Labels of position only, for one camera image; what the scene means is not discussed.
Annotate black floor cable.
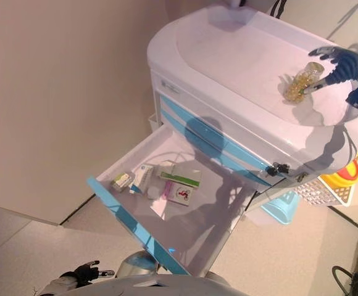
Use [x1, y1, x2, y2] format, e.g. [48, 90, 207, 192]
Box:
[331, 265, 357, 296]

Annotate white paper sheet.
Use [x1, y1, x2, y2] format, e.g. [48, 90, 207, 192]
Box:
[151, 198, 171, 221]

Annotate white round container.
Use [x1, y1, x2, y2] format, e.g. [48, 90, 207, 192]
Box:
[144, 186, 160, 201]

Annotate grey robot torso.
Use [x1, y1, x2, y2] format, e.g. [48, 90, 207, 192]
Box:
[83, 273, 251, 296]

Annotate black hanging strap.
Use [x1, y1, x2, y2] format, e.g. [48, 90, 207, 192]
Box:
[269, 0, 288, 17]

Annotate white thin tube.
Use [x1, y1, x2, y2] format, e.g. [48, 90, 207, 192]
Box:
[148, 150, 196, 163]

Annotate translucent bin blue lid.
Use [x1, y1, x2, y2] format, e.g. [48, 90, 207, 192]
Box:
[260, 191, 302, 226]

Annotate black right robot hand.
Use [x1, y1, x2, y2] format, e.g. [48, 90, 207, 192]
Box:
[304, 45, 358, 93]

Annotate blue white medicine box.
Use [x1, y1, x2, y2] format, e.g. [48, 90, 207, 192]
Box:
[128, 163, 156, 195]

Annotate clear bottle yellow capsules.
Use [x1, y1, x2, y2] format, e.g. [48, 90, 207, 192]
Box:
[283, 61, 325, 103]

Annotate white wire basket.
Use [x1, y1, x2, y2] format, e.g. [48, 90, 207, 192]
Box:
[302, 175, 358, 208]

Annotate black cart keys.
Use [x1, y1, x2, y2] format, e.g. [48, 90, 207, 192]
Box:
[265, 163, 291, 178]

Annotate pink packet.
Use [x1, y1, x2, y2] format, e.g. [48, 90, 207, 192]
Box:
[163, 179, 175, 202]

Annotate white packet red figure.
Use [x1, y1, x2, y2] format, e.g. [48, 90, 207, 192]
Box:
[169, 181, 196, 206]

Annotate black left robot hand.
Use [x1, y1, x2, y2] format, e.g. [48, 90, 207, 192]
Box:
[73, 260, 115, 286]

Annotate small green white box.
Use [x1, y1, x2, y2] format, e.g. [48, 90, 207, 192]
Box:
[110, 171, 135, 193]

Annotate white medical cart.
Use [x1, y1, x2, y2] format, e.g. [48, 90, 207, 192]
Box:
[146, 6, 358, 217]

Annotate long green white box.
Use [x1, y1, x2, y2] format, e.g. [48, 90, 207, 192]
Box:
[160, 164, 203, 189]

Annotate white blue cart drawer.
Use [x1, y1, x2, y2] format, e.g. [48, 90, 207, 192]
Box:
[86, 126, 259, 277]

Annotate white side bin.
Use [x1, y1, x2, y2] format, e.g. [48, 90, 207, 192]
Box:
[148, 113, 162, 132]

